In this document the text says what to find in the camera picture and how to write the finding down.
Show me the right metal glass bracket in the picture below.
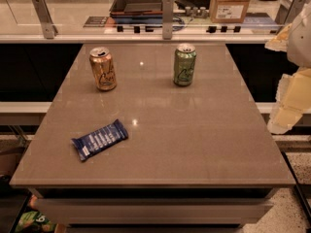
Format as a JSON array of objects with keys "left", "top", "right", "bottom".
[{"left": 275, "top": 0, "right": 307, "bottom": 27}]

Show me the middle metal glass bracket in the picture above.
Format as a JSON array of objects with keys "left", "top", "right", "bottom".
[{"left": 162, "top": 0, "right": 174, "bottom": 40}]

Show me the cardboard box with label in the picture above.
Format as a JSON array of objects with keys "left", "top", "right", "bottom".
[{"left": 209, "top": 0, "right": 250, "bottom": 23}]

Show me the grey table drawer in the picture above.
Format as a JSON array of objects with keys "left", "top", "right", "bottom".
[{"left": 35, "top": 199, "right": 273, "bottom": 225}]

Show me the orange soda can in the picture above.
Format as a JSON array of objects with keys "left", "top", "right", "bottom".
[{"left": 89, "top": 47, "right": 117, "bottom": 91}]

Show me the blue snack bar wrapper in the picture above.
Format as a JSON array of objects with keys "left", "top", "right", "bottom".
[{"left": 71, "top": 119, "right": 128, "bottom": 161}]

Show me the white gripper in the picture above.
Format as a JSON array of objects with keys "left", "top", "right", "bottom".
[{"left": 264, "top": 3, "right": 311, "bottom": 134}]

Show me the green snack bag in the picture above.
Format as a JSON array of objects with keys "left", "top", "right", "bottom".
[{"left": 15, "top": 211, "right": 56, "bottom": 233}]

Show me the metal glass bracket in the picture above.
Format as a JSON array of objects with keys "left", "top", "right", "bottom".
[
  {"left": 31, "top": 0, "right": 58, "bottom": 39},
  {"left": 162, "top": 0, "right": 174, "bottom": 40},
  {"left": 275, "top": 0, "right": 307, "bottom": 27}
]

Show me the left metal glass bracket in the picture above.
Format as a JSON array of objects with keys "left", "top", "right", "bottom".
[{"left": 31, "top": 0, "right": 58, "bottom": 39}]

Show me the green soda can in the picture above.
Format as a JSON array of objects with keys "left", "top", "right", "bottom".
[{"left": 173, "top": 43, "right": 196, "bottom": 86}]

